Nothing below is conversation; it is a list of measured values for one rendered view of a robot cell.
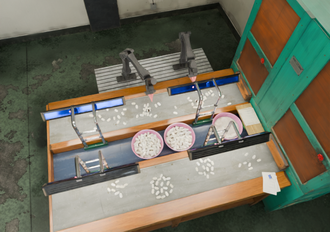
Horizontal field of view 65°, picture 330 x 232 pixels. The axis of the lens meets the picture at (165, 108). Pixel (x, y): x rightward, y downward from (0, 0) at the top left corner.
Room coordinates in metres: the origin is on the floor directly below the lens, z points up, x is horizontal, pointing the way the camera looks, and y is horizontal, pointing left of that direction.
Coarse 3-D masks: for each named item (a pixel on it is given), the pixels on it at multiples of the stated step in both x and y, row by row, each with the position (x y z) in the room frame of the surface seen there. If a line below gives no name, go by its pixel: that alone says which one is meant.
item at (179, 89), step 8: (200, 80) 1.31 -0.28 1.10; (208, 80) 1.30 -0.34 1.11; (216, 80) 1.32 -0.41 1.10; (224, 80) 1.33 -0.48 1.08; (232, 80) 1.34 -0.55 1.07; (168, 88) 1.20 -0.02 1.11; (176, 88) 1.22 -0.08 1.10; (184, 88) 1.23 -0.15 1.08; (192, 88) 1.24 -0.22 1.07; (200, 88) 1.25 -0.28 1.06
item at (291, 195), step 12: (264, 120) 1.11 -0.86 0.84; (288, 168) 0.70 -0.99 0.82; (276, 192) 0.62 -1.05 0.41; (288, 192) 0.56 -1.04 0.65; (300, 192) 0.52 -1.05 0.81; (312, 192) 0.53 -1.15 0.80; (324, 192) 0.62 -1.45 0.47; (264, 204) 0.58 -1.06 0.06; (276, 204) 0.54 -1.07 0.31; (288, 204) 0.58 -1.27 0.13
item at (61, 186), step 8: (112, 168) 0.54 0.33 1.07; (120, 168) 0.53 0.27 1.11; (128, 168) 0.54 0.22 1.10; (136, 168) 0.55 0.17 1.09; (88, 176) 0.47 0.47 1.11; (96, 176) 0.48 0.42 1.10; (104, 176) 0.48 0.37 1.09; (112, 176) 0.49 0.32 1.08; (120, 176) 0.50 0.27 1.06; (48, 184) 0.41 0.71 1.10; (56, 184) 0.41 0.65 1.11; (64, 184) 0.41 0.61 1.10; (72, 184) 0.42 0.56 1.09; (80, 184) 0.43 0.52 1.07; (88, 184) 0.43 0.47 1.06; (48, 192) 0.37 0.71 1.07; (56, 192) 0.37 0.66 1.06
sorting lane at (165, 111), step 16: (144, 96) 1.36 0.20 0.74; (160, 96) 1.37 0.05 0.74; (176, 96) 1.38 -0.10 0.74; (192, 96) 1.39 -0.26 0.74; (208, 96) 1.40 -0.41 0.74; (224, 96) 1.41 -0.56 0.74; (240, 96) 1.42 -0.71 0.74; (96, 112) 1.16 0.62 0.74; (112, 112) 1.17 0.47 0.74; (128, 112) 1.18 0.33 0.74; (160, 112) 1.19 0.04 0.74; (192, 112) 1.21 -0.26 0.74; (64, 128) 0.98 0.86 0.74; (80, 128) 0.99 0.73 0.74; (112, 128) 1.01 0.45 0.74
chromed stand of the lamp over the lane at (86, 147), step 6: (72, 108) 0.96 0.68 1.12; (72, 114) 0.91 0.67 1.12; (72, 120) 0.86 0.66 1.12; (96, 120) 0.88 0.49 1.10; (72, 126) 0.83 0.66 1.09; (96, 126) 0.87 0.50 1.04; (78, 132) 0.83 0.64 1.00; (84, 132) 0.85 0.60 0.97; (90, 138) 0.85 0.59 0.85; (102, 138) 0.87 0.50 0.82; (84, 144) 0.82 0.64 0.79; (90, 144) 0.86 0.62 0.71; (96, 144) 0.86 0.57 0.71; (102, 144) 0.86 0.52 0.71
